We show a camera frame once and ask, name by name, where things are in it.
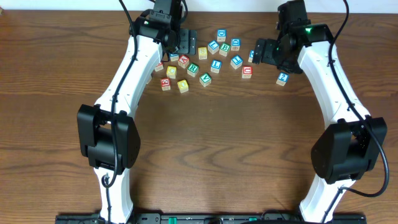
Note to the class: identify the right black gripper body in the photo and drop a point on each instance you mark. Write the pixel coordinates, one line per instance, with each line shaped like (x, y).
(271, 54)

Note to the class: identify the blue d block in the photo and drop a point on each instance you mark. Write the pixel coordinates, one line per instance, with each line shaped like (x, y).
(235, 44)
(221, 35)

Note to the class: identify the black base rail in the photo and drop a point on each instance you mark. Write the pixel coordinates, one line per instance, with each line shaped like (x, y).
(156, 218)

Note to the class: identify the red A block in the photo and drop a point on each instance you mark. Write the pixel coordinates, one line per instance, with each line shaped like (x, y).
(183, 61)

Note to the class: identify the yellow O block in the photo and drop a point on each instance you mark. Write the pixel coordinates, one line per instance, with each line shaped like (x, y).
(183, 86)

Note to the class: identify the green R block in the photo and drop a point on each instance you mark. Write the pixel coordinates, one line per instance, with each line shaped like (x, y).
(192, 69)

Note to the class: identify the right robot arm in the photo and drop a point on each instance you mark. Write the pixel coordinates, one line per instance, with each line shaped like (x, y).
(352, 140)

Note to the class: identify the yellow C block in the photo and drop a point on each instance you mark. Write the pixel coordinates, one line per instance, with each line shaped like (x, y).
(171, 72)

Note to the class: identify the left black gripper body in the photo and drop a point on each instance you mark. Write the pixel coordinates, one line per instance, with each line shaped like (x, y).
(189, 41)

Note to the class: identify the blue 5 block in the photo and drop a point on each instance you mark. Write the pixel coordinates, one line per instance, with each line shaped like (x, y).
(251, 56)

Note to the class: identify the red U block right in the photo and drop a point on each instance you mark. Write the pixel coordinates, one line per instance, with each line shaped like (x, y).
(247, 72)

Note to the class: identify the blue D block top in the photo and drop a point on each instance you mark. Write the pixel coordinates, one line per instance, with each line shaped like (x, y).
(221, 35)

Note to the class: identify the yellow centre block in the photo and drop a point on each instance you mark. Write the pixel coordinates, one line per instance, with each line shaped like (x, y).
(202, 53)

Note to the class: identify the green N block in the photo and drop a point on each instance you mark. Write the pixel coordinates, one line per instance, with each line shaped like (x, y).
(149, 79)

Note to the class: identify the blue 2 block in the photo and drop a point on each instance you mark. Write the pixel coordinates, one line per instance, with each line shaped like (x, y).
(282, 79)

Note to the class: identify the red E block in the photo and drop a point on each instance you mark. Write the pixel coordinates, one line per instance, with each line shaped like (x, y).
(165, 84)

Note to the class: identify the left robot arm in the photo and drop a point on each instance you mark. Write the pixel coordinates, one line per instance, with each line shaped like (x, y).
(107, 131)

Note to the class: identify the red U block left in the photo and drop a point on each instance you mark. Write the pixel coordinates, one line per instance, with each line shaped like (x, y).
(159, 67)

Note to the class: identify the green B block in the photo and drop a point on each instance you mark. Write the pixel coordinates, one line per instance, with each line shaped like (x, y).
(224, 49)

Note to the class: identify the blue P block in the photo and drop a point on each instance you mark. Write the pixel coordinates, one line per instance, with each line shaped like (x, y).
(174, 57)

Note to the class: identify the blue L block lower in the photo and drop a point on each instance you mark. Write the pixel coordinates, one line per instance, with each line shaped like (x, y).
(216, 66)

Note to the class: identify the red u block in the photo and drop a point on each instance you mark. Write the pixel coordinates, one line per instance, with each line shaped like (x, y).
(159, 67)
(247, 72)

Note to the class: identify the blue D block right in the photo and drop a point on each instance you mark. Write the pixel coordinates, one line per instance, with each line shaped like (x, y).
(235, 44)

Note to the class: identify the green V block centre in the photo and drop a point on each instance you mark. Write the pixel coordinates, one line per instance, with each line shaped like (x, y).
(205, 79)

